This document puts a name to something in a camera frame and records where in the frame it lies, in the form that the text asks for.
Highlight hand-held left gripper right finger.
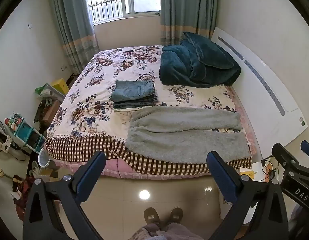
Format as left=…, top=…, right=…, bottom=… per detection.
left=207, top=151, right=289, bottom=240

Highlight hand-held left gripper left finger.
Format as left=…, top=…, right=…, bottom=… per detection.
left=23, top=151, right=106, bottom=240

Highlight grey fleece pants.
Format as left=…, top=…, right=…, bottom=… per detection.
left=126, top=106, right=252, bottom=164

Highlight yellow packet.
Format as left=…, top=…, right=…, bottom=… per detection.
left=240, top=170, right=255, bottom=182

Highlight white plastic basket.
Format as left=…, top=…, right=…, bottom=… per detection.
left=38, top=148, right=53, bottom=168

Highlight white headboard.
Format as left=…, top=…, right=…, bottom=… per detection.
left=211, top=27, right=309, bottom=150

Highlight brown slipper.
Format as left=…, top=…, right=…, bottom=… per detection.
left=167, top=207, right=184, bottom=228
left=144, top=207, right=160, bottom=230

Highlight red cloth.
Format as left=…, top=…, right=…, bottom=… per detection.
left=11, top=175, right=36, bottom=214

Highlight white folded cloth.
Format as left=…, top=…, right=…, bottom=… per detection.
left=114, top=106, right=145, bottom=112

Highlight teal storage shelf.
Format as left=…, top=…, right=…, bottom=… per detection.
left=4, top=114, right=46, bottom=154

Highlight dark patterned cloth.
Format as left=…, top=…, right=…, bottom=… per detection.
left=34, top=99, right=55, bottom=123

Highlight white long box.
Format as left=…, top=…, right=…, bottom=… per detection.
left=41, top=85, right=66, bottom=103

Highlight folded blue jeans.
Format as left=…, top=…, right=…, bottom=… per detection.
left=110, top=80, right=156, bottom=110

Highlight yellow box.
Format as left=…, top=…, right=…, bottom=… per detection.
left=50, top=78, right=69, bottom=95

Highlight green plastic bag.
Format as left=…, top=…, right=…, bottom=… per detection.
left=35, top=83, right=51, bottom=97

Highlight bed with floral sheet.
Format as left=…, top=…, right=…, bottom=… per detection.
left=44, top=45, right=257, bottom=180

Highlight teal plush blanket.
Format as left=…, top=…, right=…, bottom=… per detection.
left=159, top=32, right=242, bottom=88

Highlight grey-green curtain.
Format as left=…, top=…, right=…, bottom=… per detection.
left=160, top=0, right=219, bottom=46
left=48, top=0, right=100, bottom=74

